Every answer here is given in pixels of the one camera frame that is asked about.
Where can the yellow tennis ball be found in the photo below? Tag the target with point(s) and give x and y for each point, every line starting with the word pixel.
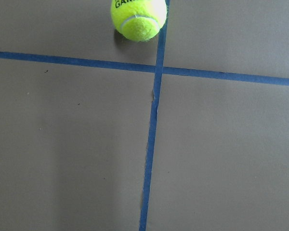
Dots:
pixel 138 20

